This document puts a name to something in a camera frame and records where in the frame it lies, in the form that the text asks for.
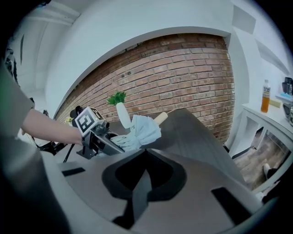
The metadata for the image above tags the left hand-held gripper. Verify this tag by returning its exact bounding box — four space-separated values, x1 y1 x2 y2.
75 106 125 160

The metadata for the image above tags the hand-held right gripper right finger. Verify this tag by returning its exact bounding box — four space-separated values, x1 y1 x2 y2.
136 149 262 234

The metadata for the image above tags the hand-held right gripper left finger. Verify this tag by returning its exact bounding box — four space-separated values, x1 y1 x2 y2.
57 149 147 229

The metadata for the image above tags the light blue umbrella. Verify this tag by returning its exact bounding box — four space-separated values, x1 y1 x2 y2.
109 109 178 153

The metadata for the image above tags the person's left forearm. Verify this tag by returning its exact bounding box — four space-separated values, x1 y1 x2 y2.
22 107 84 147

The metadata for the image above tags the white vase with green plant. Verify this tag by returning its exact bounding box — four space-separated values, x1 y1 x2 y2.
107 90 132 130

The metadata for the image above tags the dark grey table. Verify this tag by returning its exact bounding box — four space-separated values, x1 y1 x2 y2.
100 108 248 191

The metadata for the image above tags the white desk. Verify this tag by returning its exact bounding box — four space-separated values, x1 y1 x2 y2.
231 103 293 200

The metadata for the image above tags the orange drink bottle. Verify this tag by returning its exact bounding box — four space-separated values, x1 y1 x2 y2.
260 79 271 113

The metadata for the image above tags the white wall panel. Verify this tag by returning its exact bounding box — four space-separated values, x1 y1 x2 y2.
232 4 257 35

